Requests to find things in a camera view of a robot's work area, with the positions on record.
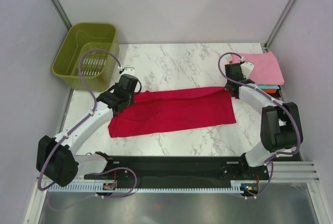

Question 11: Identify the red t shirt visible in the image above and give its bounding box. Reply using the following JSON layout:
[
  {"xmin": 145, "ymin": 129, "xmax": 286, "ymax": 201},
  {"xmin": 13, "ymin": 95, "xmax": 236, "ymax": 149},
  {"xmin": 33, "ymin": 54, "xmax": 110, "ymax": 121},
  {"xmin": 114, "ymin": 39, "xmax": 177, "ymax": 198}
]
[{"xmin": 108, "ymin": 86, "xmax": 236, "ymax": 138}]

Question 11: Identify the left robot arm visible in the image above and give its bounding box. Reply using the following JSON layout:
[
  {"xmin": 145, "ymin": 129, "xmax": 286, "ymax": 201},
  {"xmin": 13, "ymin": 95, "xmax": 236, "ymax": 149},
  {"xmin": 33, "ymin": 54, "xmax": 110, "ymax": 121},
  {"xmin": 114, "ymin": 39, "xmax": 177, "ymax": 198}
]
[{"xmin": 36, "ymin": 73, "xmax": 141, "ymax": 191}]

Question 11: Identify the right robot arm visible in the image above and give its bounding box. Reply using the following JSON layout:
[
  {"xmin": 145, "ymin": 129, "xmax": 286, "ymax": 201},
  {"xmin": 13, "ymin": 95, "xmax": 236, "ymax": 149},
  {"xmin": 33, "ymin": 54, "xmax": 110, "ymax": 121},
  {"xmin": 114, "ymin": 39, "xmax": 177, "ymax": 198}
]
[{"xmin": 224, "ymin": 63, "xmax": 303, "ymax": 179}]

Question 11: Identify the pink folded t shirt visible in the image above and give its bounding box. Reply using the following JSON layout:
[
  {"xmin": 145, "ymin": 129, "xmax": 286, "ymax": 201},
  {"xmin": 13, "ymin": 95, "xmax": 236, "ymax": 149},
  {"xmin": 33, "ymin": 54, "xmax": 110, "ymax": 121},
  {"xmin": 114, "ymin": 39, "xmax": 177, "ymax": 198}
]
[{"xmin": 240, "ymin": 52, "xmax": 285, "ymax": 85}]

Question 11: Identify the olive green plastic basket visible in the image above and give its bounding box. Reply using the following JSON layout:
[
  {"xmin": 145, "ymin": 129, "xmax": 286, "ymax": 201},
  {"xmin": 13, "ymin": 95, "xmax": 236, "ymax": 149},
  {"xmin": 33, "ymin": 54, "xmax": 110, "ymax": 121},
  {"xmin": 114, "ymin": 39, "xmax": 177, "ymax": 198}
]
[{"xmin": 52, "ymin": 22, "xmax": 120, "ymax": 92}]

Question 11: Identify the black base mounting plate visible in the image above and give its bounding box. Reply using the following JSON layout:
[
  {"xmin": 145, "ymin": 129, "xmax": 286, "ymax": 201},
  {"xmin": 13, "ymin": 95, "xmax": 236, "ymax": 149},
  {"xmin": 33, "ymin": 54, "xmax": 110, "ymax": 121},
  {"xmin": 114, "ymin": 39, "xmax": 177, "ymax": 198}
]
[{"xmin": 83, "ymin": 156, "xmax": 270, "ymax": 187}]

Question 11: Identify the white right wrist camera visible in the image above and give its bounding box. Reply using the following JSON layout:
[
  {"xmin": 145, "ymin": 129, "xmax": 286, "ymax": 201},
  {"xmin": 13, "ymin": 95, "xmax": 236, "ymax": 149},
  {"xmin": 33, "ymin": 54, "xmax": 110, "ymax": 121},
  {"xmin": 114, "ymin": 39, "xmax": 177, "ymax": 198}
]
[{"xmin": 239, "ymin": 57, "xmax": 254, "ymax": 79}]

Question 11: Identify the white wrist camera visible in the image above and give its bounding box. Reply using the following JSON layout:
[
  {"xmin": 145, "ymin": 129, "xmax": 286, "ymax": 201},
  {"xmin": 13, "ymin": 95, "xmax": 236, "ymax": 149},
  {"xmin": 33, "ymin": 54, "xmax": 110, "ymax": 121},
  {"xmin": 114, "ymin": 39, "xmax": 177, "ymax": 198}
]
[
  {"xmin": 119, "ymin": 66, "xmax": 135, "ymax": 76},
  {"xmin": 239, "ymin": 57, "xmax": 254, "ymax": 79}
]

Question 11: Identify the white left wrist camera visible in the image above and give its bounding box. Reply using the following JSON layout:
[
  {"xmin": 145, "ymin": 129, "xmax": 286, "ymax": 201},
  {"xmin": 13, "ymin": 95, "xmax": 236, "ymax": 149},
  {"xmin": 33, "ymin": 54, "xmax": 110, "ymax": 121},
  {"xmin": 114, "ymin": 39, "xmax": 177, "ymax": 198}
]
[{"xmin": 119, "ymin": 66, "xmax": 135, "ymax": 76}]

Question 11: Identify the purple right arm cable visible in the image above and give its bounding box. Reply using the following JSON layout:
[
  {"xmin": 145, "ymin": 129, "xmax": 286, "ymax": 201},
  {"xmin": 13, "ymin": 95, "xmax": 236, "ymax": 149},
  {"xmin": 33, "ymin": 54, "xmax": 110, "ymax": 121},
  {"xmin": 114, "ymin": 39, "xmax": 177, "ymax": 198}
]
[{"xmin": 217, "ymin": 52, "xmax": 304, "ymax": 200}]

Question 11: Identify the white slotted cable duct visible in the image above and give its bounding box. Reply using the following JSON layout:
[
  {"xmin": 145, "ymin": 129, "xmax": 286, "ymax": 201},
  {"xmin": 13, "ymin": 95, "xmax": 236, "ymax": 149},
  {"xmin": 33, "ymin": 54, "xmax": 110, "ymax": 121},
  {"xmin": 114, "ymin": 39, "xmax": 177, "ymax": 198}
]
[{"xmin": 48, "ymin": 180, "xmax": 266, "ymax": 193}]

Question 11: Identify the aluminium front rail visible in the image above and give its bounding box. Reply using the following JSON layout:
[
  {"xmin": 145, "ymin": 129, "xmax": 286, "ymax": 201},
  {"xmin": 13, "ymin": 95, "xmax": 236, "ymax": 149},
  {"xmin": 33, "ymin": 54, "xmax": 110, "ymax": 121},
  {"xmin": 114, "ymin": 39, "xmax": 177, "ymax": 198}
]
[{"xmin": 36, "ymin": 160, "xmax": 319, "ymax": 183}]

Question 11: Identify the aluminium frame post right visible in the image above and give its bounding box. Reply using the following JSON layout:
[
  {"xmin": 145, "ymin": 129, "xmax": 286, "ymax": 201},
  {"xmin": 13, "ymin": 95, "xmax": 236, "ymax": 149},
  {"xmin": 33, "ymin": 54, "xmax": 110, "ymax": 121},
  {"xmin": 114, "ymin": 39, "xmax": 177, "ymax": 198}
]
[{"xmin": 261, "ymin": 0, "xmax": 297, "ymax": 53}]

